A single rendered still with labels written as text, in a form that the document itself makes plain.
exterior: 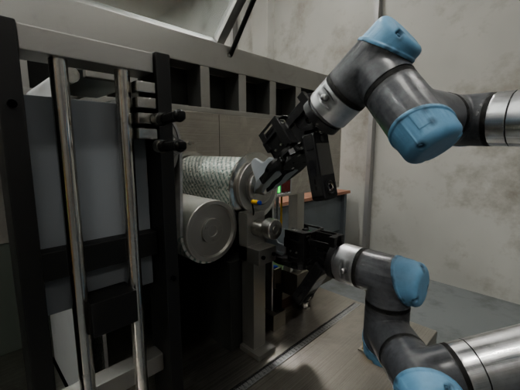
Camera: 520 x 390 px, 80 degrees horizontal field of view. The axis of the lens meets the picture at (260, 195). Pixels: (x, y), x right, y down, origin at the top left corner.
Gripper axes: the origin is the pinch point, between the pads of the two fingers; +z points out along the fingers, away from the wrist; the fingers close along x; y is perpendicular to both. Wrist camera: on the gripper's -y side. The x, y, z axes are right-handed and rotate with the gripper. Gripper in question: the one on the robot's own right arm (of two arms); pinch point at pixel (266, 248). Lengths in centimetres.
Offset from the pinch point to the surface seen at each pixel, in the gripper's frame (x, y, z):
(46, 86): 41, 33, 4
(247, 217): 12.0, 10.6, -6.1
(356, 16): -285, 169, 135
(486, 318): -235, -109, -17
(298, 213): -72, -9, 46
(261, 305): 9.1, -8.5, -7.2
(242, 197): 10.8, 14.2, -3.4
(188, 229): 23.4, 9.8, -2.9
